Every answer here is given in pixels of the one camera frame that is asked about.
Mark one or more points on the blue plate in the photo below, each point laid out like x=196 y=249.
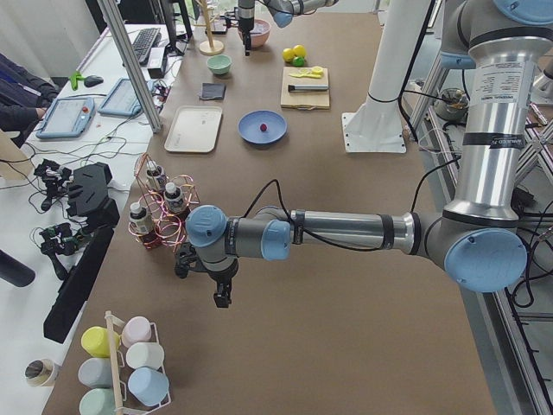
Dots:
x=248 y=127

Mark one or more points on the silver robot arm near bottles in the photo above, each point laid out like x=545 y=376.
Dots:
x=474 y=238

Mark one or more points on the pink bowl with ice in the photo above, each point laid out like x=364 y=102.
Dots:
x=260 y=33

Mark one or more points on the wooden mug tree stand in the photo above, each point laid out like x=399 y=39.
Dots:
x=211 y=46

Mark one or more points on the green bowl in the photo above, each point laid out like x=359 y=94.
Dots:
x=219 y=64

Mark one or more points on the yellow lemon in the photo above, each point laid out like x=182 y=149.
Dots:
x=299 y=51
x=288 y=54

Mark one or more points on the green lime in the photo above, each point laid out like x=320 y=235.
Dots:
x=298 y=61

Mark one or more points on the grey folded cloth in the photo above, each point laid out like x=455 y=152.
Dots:
x=212 y=91

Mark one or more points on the yellow peeler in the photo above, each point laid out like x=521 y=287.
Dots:
x=308 y=72

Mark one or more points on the wooden cutting board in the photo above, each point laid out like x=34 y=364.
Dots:
x=308 y=101

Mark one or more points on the pink cup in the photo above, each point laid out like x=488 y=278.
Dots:
x=137 y=329

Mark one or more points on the white cup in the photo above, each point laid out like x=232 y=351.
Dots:
x=145 y=354

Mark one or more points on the black keyboard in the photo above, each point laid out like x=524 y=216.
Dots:
x=145 y=41

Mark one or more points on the beige tray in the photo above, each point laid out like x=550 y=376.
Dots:
x=194 y=129

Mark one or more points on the white cup rack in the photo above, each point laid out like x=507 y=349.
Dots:
x=125 y=401

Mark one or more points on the blue cup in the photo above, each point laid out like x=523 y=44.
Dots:
x=149 y=386

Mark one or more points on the dark drink bottle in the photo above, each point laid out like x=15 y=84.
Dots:
x=174 y=200
x=142 y=225
x=156 y=176

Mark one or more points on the yellow cup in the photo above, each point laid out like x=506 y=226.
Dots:
x=95 y=342

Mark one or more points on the blue teach pendant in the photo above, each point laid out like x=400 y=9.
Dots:
x=67 y=118
x=121 y=101

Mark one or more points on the grey cup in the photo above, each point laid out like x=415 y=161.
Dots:
x=95 y=373

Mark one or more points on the white pillar with base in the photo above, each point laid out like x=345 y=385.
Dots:
x=376 y=127

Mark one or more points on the mint green cup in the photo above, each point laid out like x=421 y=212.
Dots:
x=98 y=401

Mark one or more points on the tape roll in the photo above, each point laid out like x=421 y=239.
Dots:
x=41 y=372

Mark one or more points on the seated person dark hair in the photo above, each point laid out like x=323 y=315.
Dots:
x=25 y=97

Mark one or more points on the black handled knife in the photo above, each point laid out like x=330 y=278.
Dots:
x=306 y=88

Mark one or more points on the copper wire bottle rack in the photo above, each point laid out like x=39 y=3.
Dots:
x=170 y=228

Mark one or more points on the aluminium frame post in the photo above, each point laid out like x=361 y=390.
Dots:
x=119 y=33

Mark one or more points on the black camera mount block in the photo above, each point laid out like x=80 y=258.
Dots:
x=88 y=196

